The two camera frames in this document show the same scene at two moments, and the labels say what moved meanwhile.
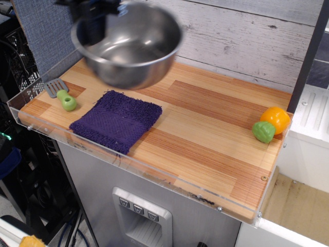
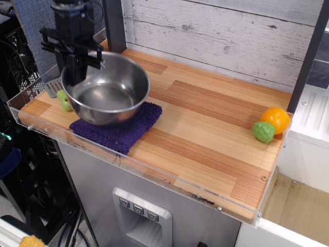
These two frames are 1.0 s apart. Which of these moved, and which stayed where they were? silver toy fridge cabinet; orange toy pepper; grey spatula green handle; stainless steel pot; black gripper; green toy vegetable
Moved: black gripper; stainless steel pot
Stayed: green toy vegetable; grey spatula green handle; silver toy fridge cabinet; orange toy pepper
